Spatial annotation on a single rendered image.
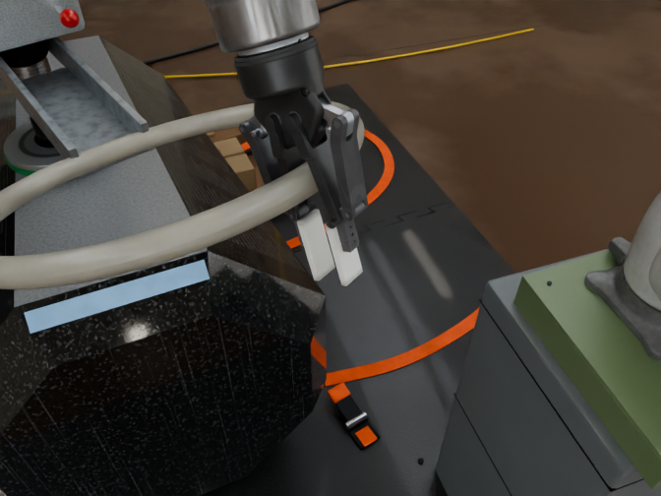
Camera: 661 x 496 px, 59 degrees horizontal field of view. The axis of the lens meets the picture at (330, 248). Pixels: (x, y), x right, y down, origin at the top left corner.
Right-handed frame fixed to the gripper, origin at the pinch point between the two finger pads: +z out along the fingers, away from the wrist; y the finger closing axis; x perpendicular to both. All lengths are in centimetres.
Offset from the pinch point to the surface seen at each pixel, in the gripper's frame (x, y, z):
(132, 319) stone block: -2, 56, 22
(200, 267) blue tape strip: -16, 51, 19
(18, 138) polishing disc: -14, 98, -9
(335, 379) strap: -62, 76, 91
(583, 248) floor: -171, 34, 98
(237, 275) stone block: -22, 49, 24
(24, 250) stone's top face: 3, 77, 8
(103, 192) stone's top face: -17, 78, 5
